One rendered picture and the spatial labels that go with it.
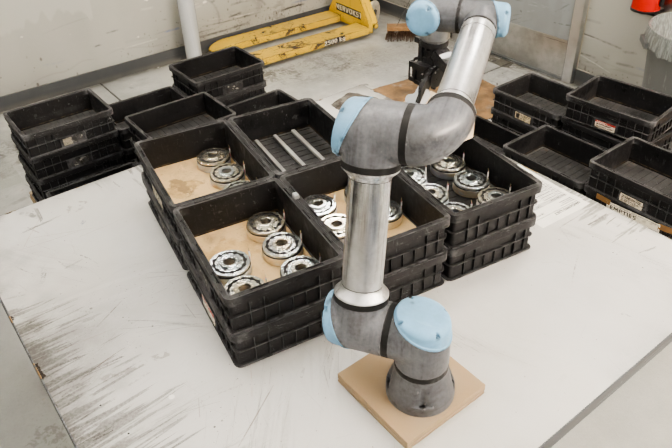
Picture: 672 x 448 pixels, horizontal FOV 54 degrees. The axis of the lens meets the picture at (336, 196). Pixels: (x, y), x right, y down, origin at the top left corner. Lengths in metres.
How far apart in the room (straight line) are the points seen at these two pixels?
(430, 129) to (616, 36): 3.38
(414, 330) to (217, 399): 0.50
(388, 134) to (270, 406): 0.68
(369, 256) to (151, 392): 0.62
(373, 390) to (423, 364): 0.19
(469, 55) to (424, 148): 0.26
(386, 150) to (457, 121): 0.14
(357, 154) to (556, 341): 0.75
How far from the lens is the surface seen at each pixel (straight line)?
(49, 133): 3.07
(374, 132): 1.20
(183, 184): 2.03
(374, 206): 1.26
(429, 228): 1.63
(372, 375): 1.55
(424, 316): 1.35
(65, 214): 2.26
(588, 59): 4.64
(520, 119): 3.33
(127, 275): 1.94
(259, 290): 1.46
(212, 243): 1.77
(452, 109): 1.22
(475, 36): 1.41
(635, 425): 2.54
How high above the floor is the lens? 1.90
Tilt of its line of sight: 34 degrees down
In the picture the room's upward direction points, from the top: 2 degrees counter-clockwise
